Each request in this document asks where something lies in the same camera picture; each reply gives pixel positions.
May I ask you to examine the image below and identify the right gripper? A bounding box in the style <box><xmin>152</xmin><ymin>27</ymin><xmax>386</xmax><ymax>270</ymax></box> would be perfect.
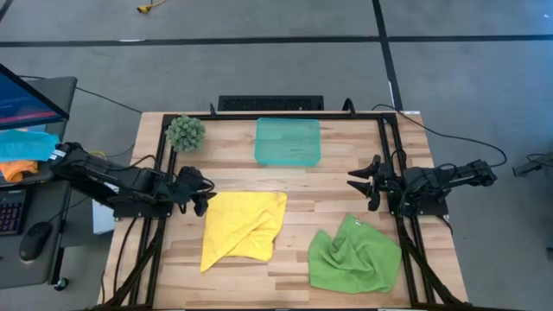
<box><xmin>347</xmin><ymin>154</ymin><xmax>406</xmax><ymax>213</ymax></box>

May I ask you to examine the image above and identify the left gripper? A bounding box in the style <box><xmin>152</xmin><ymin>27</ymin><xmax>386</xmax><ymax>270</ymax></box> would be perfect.
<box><xmin>173</xmin><ymin>166</ymin><xmax>217</xmax><ymax>218</ymax></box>

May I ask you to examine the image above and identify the yellow microfiber towel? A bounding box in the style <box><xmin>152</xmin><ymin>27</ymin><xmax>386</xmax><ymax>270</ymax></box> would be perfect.
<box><xmin>200</xmin><ymin>191</ymin><xmax>289</xmax><ymax>274</ymax></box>

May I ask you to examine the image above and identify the green microfiber towel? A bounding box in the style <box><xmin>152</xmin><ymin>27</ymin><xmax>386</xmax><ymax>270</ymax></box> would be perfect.
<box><xmin>308</xmin><ymin>214</ymin><xmax>403</xmax><ymax>295</ymax></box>

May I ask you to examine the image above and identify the teal plastic basket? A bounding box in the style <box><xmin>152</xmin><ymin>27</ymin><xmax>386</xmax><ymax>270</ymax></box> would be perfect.
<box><xmin>253</xmin><ymin>117</ymin><xmax>323</xmax><ymax>168</ymax></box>

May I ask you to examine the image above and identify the green artificial plant ball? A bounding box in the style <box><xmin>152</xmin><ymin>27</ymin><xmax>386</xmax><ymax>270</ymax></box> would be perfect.
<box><xmin>165</xmin><ymin>114</ymin><xmax>207</xmax><ymax>153</ymax></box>

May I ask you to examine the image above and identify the black vented box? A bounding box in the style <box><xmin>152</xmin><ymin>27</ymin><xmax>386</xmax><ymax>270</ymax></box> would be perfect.
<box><xmin>217</xmin><ymin>94</ymin><xmax>325</xmax><ymax>112</ymax></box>

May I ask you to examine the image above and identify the white box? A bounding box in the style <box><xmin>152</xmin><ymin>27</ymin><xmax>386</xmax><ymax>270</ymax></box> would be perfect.
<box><xmin>92</xmin><ymin>185</ymin><xmax>117</xmax><ymax>235</ymax></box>

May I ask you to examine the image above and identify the black computer mouse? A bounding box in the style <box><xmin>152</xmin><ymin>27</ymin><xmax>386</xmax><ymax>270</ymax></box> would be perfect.
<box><xmin>18</xmin><ymin>221</ymin><xmax>54</xmax><ymax>262</ymax></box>

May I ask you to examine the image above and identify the blue cloth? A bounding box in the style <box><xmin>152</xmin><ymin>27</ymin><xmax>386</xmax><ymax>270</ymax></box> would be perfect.
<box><xmin>0</xmin><ymin>129</ymin><xmax>60</xmax><ymax>163</ymax></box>

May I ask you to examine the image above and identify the orange cloth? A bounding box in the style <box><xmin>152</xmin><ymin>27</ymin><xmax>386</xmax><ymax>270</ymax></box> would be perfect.
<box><xmin>0</xmin><ymin>160</ymin><xmax>39</xmax><ymax>183</ymax></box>

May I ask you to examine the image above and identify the grey rolling desk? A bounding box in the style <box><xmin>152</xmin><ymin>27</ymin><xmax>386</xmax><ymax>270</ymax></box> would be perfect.
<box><xmin>0</xmin><ymin>76</ymin><xmax>79</xmax><ymax>290</ymax></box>

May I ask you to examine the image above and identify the black keyboard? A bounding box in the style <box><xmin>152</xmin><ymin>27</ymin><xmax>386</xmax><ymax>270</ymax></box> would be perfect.
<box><xmin>0</xmin><ymin>189</ymin><xmax>27</xmax><ymax>238</ymax></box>

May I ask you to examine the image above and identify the computer monitor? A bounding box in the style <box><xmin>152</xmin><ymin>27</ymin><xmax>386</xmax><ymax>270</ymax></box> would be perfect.
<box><xmin>0</xmin><ymin>63</ymin><xmax>71</xmax><ymax>130</ymax></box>

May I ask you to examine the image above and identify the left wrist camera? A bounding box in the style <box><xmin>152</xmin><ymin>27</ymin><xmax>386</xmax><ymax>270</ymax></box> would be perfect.
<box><xmin>177</xmin><ymin>166</ymin><xmax>203</xmax><ymax>187</ymax></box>

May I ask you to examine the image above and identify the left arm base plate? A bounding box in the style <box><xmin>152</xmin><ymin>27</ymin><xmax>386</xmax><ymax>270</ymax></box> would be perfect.
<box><xmin>112</xmin><ymin>199</ymin><xmax>174</xmax><ymax>219</ymax></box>

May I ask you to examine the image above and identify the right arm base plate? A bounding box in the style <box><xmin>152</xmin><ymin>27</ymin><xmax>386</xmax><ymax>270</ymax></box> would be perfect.
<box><xmin>388</xmin><ymin>196</ymin><xmax>449</xmax><ymax>218</ymax></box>

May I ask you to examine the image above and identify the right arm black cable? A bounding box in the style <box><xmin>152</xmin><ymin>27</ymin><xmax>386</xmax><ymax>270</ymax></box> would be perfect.
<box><xmin>371</xmin><ymin>103</ymin><xmax>508</xmax><ymax>168</ymax></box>

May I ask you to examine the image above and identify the black aluminium table frame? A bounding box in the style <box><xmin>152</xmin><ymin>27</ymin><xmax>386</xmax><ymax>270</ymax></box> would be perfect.
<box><xmin>86</xmin><ymin>111</ymin><xmax>518</xmax><ymax>311</ymax></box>

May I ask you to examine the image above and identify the black hanging cable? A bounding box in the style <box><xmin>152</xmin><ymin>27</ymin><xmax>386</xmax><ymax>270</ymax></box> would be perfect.
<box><xmin>112</xmin><ymin>215</ymin><xmax>140</xmax><ymax>299</ymax></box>

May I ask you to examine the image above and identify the thin black floor cable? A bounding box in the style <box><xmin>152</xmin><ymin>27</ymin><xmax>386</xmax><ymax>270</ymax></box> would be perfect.
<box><xmin>16</xmin><ymin>75</ymin><xmax>143</xmax><ymax>115</ymax></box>

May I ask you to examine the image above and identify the yellow floor cable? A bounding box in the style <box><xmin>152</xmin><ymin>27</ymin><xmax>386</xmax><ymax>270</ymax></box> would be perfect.
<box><xmin>137</xmin><ymin>0</ymin><xmax>168</xmax><ymax>14</ymax></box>

